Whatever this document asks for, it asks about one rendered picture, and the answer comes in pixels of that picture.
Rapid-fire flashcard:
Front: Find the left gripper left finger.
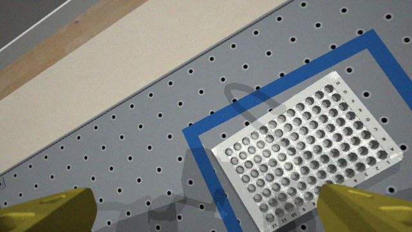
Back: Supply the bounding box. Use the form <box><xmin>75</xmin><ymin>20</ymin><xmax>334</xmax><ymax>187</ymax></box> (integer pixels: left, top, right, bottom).
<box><xmin>0</xmin><ymin>188</ymin><xmax>97</xmax><ymax>232</ymax></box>

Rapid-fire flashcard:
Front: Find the white well plate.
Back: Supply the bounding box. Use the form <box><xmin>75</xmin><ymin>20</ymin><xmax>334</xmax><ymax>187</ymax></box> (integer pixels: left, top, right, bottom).
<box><xmin>211</xmin><ymin>71</ymin><xmax>403</xmax><ymax>232</ymax></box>

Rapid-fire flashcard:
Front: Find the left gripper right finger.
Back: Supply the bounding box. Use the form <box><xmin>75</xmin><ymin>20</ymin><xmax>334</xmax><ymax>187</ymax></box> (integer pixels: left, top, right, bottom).
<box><xmin>317</xmin><ymin>184</ymin><xmax>412</xmax><ymax>232</ymax></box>

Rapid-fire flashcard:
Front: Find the grey perforated breadboard table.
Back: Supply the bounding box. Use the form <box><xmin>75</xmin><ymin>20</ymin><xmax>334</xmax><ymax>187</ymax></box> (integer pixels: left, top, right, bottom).
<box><xmin>0</xmin><ymin>0</ymin><xmax>412</xmax><ymax>232</ymax></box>

